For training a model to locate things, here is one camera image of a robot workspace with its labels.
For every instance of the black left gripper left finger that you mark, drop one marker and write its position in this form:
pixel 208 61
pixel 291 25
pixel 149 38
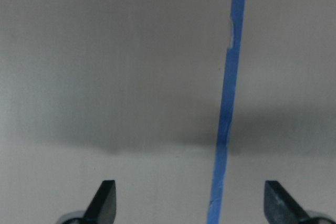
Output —
pixel 103 207

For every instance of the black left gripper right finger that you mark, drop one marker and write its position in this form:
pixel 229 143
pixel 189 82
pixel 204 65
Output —
pixel 280 207

